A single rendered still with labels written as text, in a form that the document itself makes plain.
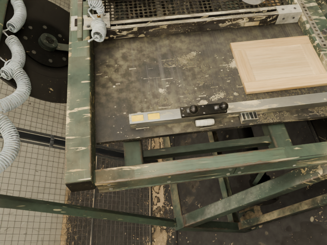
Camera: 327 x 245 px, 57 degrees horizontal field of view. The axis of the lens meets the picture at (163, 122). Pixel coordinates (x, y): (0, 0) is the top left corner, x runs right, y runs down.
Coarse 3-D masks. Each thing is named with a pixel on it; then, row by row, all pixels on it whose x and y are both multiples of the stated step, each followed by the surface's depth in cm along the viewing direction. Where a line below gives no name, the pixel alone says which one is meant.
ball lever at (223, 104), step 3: (222, 102) 119; (225, 102) 119; (216, 105) 130; (219, 105) 120; (222, 105) 119; (225, 105) 118; (228, 105) 120; (216, 108) 130; (219, 108) 120; (222, 108) 119; (225, 108) 119
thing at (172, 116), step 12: (288, 96) 135; (300, 96) 135; (312, 96) 135; (324, 96) 135; (228, 108) 132; (240, 108) 132; (252, 108) 132; (264, 108) 132; (276, 108) 133; (288, 108) 134; (300, 108) 136; (144, 120) 129; (156, 120) 129; (168, 120) 129; (180, 120) 131; (192, 120) 132
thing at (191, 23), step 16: (96, 16) 152; (176, 16) 157; (192, 16) 157; (208, 16) 158; (224, 16) 157; (240, 16) 157; (256, 16) 157; (272, 16) 159; (288, 16) 160; (112, 32) 154; (128, 32) 155; (144, 32) 156; (160, 32) 158; (176, 32) 159
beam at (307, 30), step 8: (288, 0) 172; (304, 0) 166; (312, 0) 166; (312, 8) 163; (304, 16) 160; (312, 16) 160; (320, 16) 160; (304, 24) 159; (320, 24) 157; (304, 32) 160; (312, 32) 154; (312, 40) 153; (320, 48) 148; (320, 56) 148
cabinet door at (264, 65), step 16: (240, 48) 153; (256, 48) 153; (272, 48) 153; (288, 48) 153; (304, 48) 153; (240, 64) 147; (256, 64) 148; (272, 64) 148; (288, 64) 148; (304, 64) 148; (320, 64) 147; (256, 80) 142; (272, 80) 142; (288, 80) 142; (304, 80) 142; (320, 80) 142
